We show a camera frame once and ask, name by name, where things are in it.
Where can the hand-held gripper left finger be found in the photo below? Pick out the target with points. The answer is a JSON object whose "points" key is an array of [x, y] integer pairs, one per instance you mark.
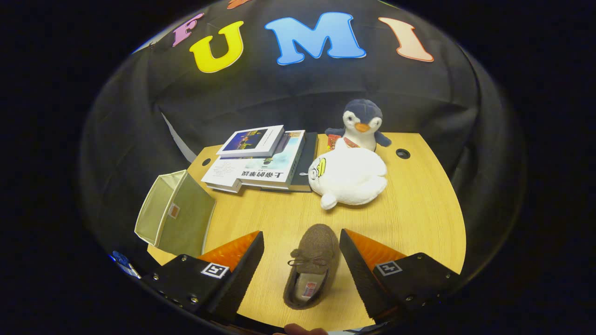
{"points": [[237, 284]]}

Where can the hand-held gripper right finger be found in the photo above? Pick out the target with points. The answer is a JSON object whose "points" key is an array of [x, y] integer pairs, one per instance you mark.
{"points": [[368, 279]]}

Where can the brown fuzzy shoe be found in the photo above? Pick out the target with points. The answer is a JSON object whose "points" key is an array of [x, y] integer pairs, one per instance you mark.
{"points": [[316, 242]]}

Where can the green fabric storage box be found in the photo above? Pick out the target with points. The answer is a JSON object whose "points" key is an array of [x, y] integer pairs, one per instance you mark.
{"points": [[186, 218]]}

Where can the white seal plush toy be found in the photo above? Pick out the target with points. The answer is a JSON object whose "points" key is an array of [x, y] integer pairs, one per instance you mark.
{"points": [[354, 177]]}

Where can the blue cloth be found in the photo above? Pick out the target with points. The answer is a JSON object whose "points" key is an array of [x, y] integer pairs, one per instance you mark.
{"points": [[122, 261]]}

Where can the white book sky cover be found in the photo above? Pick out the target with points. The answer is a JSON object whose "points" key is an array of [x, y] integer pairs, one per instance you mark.
{"points": [[284, 163]]}

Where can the black notebook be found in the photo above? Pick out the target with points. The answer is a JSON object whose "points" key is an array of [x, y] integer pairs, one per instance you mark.
{"points": [[307, 158]]}

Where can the red paper card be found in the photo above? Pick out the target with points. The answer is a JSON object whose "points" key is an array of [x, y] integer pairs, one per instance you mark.
{"points": [[333, 141]]}

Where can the white book blue photo cover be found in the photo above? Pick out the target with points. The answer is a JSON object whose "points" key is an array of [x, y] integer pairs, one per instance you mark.
{"points": [[251, 139]]}

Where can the navy penguin plush toy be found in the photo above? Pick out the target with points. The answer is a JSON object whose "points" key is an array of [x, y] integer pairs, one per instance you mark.
{"points": [[363, 116]]}

